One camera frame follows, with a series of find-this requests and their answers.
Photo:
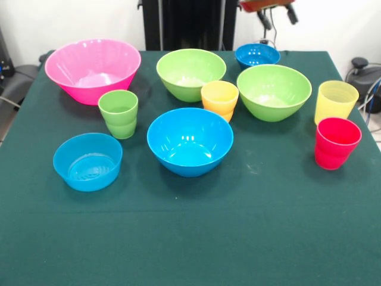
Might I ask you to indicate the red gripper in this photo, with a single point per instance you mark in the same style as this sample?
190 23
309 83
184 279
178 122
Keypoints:
262 4

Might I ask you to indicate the small dark blue bowl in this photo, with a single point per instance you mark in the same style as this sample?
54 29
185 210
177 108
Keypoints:
256 55

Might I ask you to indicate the green bowl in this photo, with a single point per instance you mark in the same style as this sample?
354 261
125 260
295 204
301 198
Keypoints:
178 68
268 83

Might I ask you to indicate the translucent yellow cup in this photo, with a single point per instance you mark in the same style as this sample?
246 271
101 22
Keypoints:
336 101

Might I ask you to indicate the orange cup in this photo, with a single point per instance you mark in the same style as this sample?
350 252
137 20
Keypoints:
218 101

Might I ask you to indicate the red cup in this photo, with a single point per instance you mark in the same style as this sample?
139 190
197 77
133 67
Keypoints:
336 155

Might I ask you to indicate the green cup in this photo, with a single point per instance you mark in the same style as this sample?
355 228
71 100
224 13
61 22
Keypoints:
119 125

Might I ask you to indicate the large pink bowl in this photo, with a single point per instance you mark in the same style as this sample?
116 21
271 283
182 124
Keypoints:
89 59

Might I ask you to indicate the dark green tablecloth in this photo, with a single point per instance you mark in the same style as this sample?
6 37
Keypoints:
190 232

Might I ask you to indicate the translucent light blue bowl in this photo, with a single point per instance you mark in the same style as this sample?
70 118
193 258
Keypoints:
89 178

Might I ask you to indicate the black equipment box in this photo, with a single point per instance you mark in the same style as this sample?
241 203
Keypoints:
4 59

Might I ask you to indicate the wall power socket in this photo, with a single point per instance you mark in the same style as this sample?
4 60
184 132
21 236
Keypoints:
264 41

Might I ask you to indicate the black pedestal leg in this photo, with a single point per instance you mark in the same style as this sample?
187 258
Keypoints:
366 77

